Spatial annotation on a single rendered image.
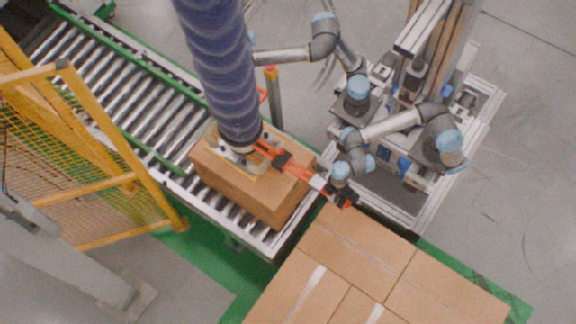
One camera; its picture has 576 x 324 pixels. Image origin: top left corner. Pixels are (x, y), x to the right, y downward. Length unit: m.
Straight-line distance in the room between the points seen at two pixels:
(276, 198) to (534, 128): 2.23
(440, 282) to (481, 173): 1.14
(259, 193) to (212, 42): 1.28
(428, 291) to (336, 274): 0.53
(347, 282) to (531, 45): 2.53
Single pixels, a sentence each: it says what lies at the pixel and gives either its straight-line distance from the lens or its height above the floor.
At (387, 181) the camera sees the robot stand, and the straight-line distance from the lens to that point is 4.00.
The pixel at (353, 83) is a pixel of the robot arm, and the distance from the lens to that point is 3.09.
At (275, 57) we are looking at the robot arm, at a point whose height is 1.59.
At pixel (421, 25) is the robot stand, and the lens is 2.37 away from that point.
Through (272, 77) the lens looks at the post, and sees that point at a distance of 3.45.
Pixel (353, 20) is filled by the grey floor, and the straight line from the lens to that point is 4.88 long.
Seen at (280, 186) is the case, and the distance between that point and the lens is 3.18.
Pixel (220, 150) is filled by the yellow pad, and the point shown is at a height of 1.14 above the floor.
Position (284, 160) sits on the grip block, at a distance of 2.90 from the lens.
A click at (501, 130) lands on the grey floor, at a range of 4.57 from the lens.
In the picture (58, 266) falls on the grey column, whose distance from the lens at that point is 3.05.
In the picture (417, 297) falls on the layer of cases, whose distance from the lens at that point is 3.48.
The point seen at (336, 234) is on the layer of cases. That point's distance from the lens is 3.51.
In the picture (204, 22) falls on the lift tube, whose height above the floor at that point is 2.35.
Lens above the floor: 3.93
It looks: 67 degrees down
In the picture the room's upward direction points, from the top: 5 degrees counter-clockwise
